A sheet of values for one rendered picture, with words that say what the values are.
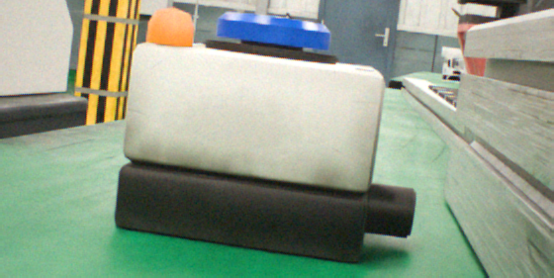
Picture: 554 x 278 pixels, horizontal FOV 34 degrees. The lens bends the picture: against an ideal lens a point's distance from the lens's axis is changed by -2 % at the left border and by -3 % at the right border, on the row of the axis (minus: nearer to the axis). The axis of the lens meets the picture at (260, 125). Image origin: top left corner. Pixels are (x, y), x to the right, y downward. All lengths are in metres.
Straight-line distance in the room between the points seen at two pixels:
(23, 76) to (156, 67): 0.43
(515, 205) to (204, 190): 0.10
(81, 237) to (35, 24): 0.45
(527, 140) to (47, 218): 0.15
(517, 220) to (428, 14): 11.17
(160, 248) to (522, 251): 0.11
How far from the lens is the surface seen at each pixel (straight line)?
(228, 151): 0.29
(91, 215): 0.31
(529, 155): 0.25
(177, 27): 0.29
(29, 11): 0.71
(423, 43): 11.40
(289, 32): 0.30
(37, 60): 0.73
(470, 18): 0.51
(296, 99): 0.28
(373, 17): 11.44
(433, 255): 0.32
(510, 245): 0.26
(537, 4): 0.50
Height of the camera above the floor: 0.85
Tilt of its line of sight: 5 degrees down
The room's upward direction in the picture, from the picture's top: 7 degrees clockwise
